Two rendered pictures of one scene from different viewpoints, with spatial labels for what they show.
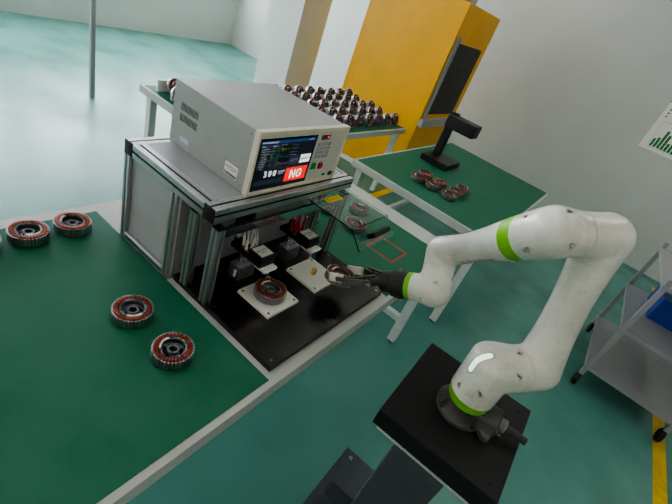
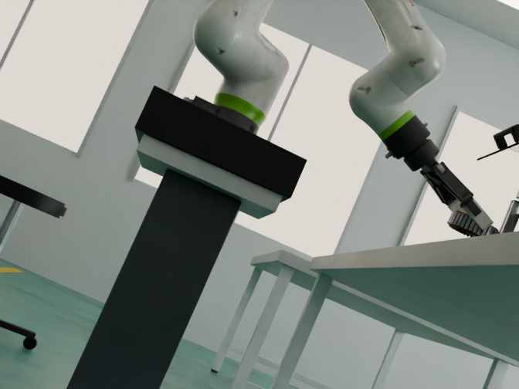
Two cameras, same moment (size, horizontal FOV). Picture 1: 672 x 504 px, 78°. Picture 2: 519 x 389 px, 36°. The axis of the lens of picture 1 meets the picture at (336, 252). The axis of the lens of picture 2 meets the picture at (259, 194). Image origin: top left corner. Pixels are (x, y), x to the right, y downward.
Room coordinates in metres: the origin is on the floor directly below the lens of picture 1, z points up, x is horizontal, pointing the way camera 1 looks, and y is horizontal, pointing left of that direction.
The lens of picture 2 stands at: (2.55, -1.26, 0.53)
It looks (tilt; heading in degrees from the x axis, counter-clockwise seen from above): 7 degrees up; 152
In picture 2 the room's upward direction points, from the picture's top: 24 degrees clockwise
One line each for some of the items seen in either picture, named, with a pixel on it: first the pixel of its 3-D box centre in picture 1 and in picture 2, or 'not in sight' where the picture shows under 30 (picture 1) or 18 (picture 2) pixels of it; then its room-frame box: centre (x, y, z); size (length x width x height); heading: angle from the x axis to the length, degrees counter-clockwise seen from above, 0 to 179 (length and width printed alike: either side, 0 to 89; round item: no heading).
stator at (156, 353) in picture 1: (172, 350); not in sight; (0.74, 0.31, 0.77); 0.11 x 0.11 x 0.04
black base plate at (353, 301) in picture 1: (287, 285); not in sight; (1.20, 0.12, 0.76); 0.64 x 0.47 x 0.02; 154
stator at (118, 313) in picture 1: (132, 311); not in sight; (0.81, 0.48, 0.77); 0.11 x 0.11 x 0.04
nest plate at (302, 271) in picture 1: (312, 274); not in sight; (1.30, 0.05, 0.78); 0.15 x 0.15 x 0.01; 64
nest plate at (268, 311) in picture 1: (268, 296); not in sight; (1.09, 0.16, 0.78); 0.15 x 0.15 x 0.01; 64
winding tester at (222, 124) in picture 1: (262, 132); not in sight; (1.35, 0.39, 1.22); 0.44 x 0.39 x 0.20; 154
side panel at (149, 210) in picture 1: (149, 216); not in sight; (1.08, 0.61, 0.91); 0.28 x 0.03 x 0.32; 64
